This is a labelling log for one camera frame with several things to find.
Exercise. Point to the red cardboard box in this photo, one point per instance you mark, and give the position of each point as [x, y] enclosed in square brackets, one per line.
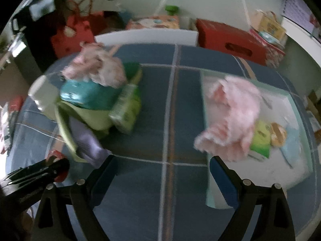
[225, 40]

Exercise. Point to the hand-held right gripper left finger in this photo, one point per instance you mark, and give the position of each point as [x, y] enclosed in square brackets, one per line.
[100, 185]

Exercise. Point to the green and yellow sponge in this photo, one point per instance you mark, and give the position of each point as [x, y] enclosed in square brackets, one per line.
[133, 71]

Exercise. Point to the blue plaid tablecloth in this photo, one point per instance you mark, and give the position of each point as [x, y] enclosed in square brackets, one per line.
[155, 110]

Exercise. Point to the purple file holder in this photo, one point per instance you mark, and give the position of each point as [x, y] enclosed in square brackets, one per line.
[297, 5]

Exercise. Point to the green dumbbell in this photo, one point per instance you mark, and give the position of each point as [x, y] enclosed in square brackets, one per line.
[171, 9]

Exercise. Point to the black cabinet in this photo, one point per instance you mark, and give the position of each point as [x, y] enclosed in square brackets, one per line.
[37, 42]

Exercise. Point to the red tape roll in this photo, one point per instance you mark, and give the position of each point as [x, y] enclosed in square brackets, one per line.
[56, 155]

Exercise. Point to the pink and red patterned cloth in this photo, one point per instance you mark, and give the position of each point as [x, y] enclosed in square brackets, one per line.
[233, 115]

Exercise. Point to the large green tissue pack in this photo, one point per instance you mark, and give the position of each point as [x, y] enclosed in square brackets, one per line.
[126, 110]

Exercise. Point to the round yellow wooden disc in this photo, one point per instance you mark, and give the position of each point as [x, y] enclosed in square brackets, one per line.
[278, 134]

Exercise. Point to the colourful game box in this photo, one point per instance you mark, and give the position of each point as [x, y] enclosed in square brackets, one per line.
[153, 22]

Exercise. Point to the red patterned gift box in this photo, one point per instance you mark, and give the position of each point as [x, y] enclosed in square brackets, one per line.
[272, 52]

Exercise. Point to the shallow white tray box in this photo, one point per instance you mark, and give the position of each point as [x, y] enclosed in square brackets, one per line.
[288, 160]

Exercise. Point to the teal wet wipes pack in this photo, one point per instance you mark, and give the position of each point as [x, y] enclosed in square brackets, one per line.
[90, 95]

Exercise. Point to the blue plastic bottle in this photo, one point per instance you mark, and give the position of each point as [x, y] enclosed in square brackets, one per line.
[124, 15]

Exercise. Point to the lilac cloth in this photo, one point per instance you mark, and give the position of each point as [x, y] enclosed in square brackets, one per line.
[87, 140]

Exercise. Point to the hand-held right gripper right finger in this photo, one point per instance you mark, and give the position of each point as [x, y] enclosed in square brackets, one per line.
[222, 183]

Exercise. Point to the white plastic bottle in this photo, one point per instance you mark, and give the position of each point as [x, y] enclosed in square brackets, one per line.
[42, 93]

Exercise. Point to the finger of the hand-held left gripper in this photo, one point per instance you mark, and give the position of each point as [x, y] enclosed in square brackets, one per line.
[50, 169]

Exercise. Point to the white board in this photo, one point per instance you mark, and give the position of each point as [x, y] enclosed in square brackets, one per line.
[145, 36]

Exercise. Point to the pale pink floral cloth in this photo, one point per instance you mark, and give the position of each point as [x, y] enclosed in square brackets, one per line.
[100, 65]

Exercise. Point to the light blue soft pouch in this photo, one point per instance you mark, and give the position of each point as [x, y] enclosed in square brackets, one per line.
[291, 145]

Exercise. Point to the red tote bag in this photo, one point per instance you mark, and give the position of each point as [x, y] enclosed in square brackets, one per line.
[77, 35]

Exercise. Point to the green cloth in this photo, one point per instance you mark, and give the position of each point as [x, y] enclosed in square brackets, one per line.
[82, 119]

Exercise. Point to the white desk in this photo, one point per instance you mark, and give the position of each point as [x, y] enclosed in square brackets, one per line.
[301, 29]

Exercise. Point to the small green tissue pack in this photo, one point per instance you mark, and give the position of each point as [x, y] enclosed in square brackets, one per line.
[262, 138]

